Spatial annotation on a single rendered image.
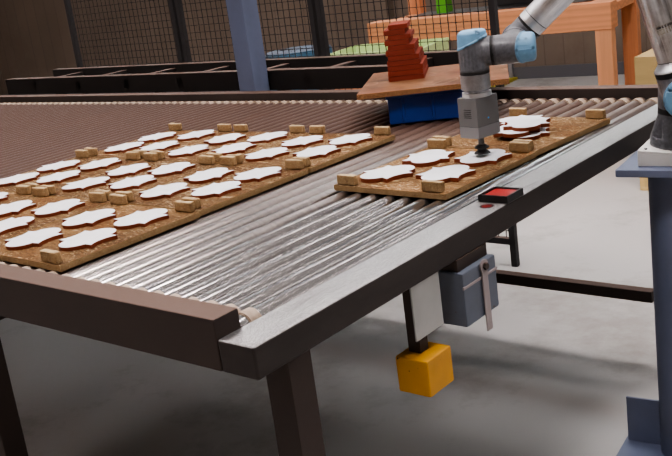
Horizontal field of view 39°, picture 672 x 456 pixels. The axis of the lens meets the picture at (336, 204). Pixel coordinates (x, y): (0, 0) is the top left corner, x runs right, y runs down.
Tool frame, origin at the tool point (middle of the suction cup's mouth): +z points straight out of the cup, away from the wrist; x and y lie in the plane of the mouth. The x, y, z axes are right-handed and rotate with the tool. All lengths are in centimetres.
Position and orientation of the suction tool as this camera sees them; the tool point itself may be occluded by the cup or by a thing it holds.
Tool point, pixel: (482, 152)
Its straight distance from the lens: 251.1
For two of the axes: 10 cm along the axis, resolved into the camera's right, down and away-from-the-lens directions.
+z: 1.3, 9.6, 2.6
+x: 6.5, 1.1, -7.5
